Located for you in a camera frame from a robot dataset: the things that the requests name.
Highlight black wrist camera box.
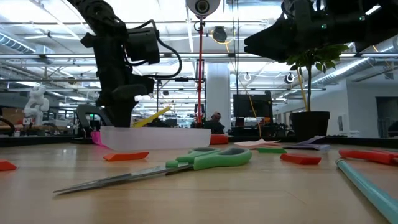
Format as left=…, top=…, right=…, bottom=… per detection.
left=126, top=27, right=161, bottom=65

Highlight white column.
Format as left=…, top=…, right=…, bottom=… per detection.
left=206, top=63, right=231, bottom=124

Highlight purple paper notepad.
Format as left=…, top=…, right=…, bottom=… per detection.
left=282, top=135, right=331, bottom=152

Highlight green leafy plant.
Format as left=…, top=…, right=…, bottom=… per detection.
left=285, top=43, right=349, bottom=113

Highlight black stand frame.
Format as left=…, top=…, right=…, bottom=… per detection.
left=155, top=76, right=206, bottom=125

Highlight black plant pot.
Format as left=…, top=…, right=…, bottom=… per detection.
left=289, top=111, right=331, bottom=142

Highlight red vertical pole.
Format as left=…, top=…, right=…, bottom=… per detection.
left=196, top=18, right=205, bottom=128

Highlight translucent plastic box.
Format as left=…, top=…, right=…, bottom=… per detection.
left=99, top=126, right=212, bottom=152

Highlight teal pencil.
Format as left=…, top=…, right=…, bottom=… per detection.
left=335, top=159, right=398, bottom=224

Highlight black equipment at left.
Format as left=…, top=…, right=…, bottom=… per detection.
left=0, top=136, right=398, bottom=147

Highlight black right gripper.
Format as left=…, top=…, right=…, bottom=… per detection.
left=244, top=0, right=369, bottom=62

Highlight green eraser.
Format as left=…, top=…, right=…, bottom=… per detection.
left=257, top=147, right=287, bottom=154

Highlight black ceiling cable reel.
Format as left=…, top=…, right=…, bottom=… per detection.
left=212, top=26, right=228, bottom=44

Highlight red rounded object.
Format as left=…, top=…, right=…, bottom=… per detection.
left=210, top=134, right=229, bottom=146

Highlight person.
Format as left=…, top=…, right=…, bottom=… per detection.
left=203, top=111, right=230, bottom=134

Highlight white round overhead camera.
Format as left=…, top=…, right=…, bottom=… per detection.
left=185, top=0, right=221, bottom=18

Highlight black curved hose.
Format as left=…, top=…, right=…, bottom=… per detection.
left=0, top=116, right=18, bottom=137

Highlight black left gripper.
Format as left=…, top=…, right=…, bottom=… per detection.
left=80, top=29, right=155, bottom=128

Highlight black monitor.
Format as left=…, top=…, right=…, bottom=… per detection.
left=233, top=91, right=274, bottom=119

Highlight green-handled scissors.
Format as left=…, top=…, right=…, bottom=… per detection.
left=52, top=147, right=252, bottom=195

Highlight yellow highlighter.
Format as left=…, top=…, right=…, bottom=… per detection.
left=132, top=106, right=172, bottom=128

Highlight orange eraser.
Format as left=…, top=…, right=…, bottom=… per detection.
left=0, top=159, right=18, bottom=172
left=103, top=151, right=150, bottom=162

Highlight black camera cable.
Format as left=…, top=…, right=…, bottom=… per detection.
left=124, top=19, right=183, bottom=79

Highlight red eraser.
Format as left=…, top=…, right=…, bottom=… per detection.
left=279, top=153, right=322, bottom=166

